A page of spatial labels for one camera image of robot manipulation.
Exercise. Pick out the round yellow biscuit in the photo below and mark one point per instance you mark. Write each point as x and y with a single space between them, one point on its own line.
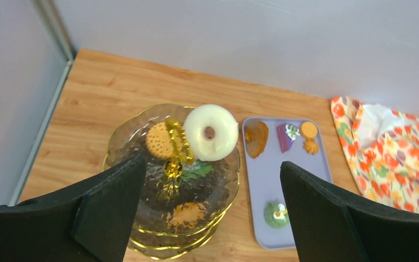
158 141

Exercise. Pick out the purple heart cake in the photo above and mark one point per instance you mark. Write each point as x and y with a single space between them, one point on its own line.
287 134

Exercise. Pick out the green sugared dome cake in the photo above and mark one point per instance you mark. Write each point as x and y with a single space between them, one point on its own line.
276 215

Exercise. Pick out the three-tier glass cake stand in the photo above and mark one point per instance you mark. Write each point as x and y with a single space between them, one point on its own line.
150 234

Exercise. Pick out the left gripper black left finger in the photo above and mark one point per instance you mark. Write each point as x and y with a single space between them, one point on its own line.
90 220

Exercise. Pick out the lavender dessert tray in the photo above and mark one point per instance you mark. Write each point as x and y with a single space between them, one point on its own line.
263 175

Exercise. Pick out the green layered cake slice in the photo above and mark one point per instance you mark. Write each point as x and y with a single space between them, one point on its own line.
197 170

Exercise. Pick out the floral orange cloth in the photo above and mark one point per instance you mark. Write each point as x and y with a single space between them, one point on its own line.
381 147

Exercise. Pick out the orange fish-shaped cake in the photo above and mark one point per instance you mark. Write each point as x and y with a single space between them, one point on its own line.
186 215

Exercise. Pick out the purple iced donut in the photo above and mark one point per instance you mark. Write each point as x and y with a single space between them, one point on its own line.
212 132

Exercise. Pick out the orange round tart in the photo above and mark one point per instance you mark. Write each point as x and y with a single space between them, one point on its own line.
308 130

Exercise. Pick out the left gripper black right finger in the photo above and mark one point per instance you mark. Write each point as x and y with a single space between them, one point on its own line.
330 223

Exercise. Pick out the small orange shell cookie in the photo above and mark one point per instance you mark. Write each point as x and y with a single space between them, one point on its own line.
311 147

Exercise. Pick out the brown cookie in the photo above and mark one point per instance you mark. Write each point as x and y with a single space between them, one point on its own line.
256 136

